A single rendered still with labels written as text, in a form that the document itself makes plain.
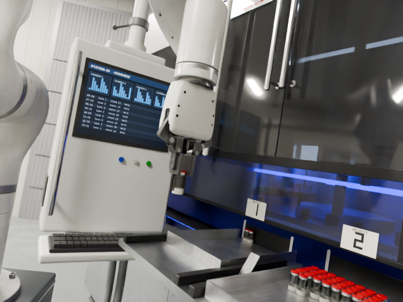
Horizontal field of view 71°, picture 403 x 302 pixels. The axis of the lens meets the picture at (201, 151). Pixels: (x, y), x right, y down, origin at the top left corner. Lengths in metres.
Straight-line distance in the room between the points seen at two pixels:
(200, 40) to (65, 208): 0.87
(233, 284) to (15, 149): 0.52
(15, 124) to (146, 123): 0.69
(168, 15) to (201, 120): 0.25
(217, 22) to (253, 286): 0.58
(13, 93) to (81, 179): 0.69
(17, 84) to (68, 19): 4.24
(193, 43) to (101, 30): 4.11
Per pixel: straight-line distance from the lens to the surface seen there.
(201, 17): 0.56
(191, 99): 0.52
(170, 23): 0.67
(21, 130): 0.64
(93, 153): 1.19
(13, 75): 0.55
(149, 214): 1.29
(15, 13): 0.60
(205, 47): 0.54
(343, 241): 0.86
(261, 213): 1.00
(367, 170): 0.84
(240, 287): 0.71
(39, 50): 4.79
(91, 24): 4.68
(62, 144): 1.11
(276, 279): 0.81
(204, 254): 0.81
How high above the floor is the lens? 1.15
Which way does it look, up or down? 2 degrees up
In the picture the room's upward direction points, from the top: 9 degrees clockwise
